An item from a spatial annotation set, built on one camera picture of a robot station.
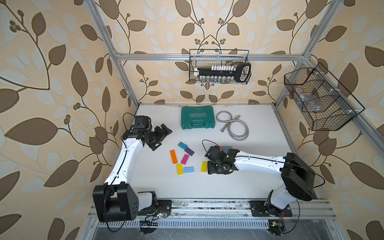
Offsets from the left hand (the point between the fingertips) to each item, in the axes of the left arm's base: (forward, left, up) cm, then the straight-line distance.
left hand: (165, 134), depth 80 cm
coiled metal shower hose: (+17, -47, -19) cm, 53 cm away
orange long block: (-4, -3, -19) cm, 20 cm away
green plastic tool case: (+24, -18, -13) cm, 33 cm away
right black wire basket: (+7, -81, +17) cm, 83 cm away
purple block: (0, -12, -18) cm, 22 cm away
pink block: (+1, -33, -16) cm, 37 cm away
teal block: (+4, -8, -19) cm, 21 cm away
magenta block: (-6, -10, -19) cm, 22 cm away
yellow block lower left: (-12, -7, -20) cm, 24 cm away
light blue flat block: (-12, -13, -20) cm, 26 cm away
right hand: (-13, -27, -16) cm, 34 cm away
